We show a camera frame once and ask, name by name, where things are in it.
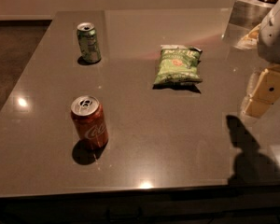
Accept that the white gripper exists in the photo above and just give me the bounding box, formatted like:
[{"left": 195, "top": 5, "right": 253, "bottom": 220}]
[{"left": 243, "top": 0, "right": 280, "bottom": 118}]

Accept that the red coke can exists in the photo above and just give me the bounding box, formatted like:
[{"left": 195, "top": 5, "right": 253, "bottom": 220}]
[{"left": 71, "top": 95, "right": 108, "bottom": 150}]

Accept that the green soda can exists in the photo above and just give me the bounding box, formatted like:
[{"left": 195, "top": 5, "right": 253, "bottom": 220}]
[{"left": 77, "top": 22, "right": 101, "bottom": 63}]

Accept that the metal box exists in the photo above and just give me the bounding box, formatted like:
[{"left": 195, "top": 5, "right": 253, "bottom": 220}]
[{"left": 229, "top": 0, "right": 273, "bottom": 29}]

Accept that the green chip bag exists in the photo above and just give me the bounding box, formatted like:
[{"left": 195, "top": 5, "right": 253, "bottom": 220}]
[{"left": 154, "top": 45, "right": 203, "bottom": 86}]

